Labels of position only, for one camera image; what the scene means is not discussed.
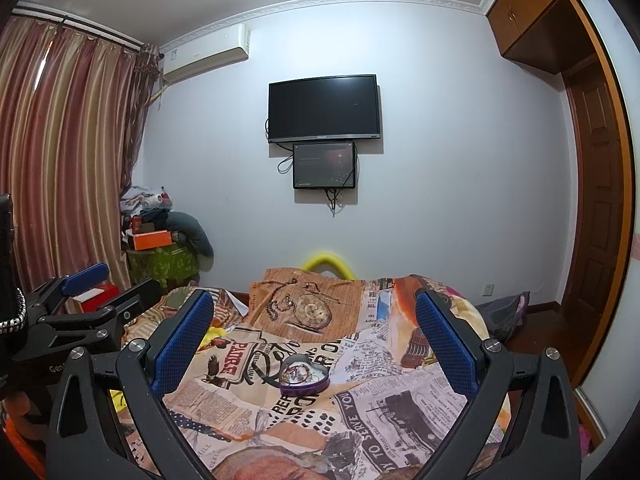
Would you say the red and white box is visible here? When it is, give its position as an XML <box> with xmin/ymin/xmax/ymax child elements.
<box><xmin>65</xmin><ymin>283</ymin><xmax>120</xmax><ymax>314</ymax></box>

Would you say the green patterned storage box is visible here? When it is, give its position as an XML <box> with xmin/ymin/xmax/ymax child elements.
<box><xmin>127</xmin><ymin>244</ymin><xmax>200</xmax><ymax>292</ymax></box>

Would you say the orange box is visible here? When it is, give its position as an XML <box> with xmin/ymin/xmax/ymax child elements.
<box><xmin>127</xmin><ymin>230</ymin><xmax>174</xmax><ymax>252</ymax></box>

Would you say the grey stuffed cushion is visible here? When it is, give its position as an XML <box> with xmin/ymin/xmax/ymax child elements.
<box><xmin>166</xmin><ymin>211</ymin><xmax>215</xmax><ymax>271</ymax></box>

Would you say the dark bag on floor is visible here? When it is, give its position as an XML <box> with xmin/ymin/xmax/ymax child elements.
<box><xmin>476</xmin><ymin>292</ymin><xmax>530</xmax><ymax>344</ymax></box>

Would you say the striped pink curtain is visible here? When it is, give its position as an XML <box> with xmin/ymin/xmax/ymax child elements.
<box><xmin>1</xmin><ymin>15</ymin><xmax>160</xmax><ymax>289</ymax></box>

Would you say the purple heart-shaped tin box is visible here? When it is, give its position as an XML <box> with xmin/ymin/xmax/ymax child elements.
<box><xmin>278</xmin><ymin>354</ymin><xmax>330</xmax><ymax>396</ymax></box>

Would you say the newspaper print bed blanket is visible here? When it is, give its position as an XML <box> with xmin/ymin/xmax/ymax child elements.
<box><xmin>114</xmin><ymin>266</ymin><xmax>511</xmax><ymax>480</ymax></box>

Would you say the wooden door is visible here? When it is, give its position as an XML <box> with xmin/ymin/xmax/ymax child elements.
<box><xmin>562</xmin><ymin>0</ymin><xmax>634</xmax><ymax>386</ymax></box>

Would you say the white air conditioner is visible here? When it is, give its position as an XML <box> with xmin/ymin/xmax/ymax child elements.
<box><xmin>163</xmin><ymin>24</ymin><xmax>250</xmax><ymax>84</ymax></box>

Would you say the wooden overhead cabinet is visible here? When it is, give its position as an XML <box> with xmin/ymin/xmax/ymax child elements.
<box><xmin>488</xmin><ymin>0</ymin><xmax>594</xmax><ymax>75</ymax></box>

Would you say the beaded wrist bracelet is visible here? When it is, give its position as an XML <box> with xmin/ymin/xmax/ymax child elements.
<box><xmin>0</xmin><ymin>286</ymin><xmax>27</xmax><ymax>334</ymax></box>

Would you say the small wall monitor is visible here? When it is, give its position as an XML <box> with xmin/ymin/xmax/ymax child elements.
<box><xmin>293</xmin><ymin>142</ymin><xmax>357</xmax><ymax>190</ymax></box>

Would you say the black wall television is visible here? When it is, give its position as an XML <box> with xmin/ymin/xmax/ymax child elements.
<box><xmin>266</xmin><ymin>74</ymin><xmax>382</xmax><ymax>143</ymax></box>

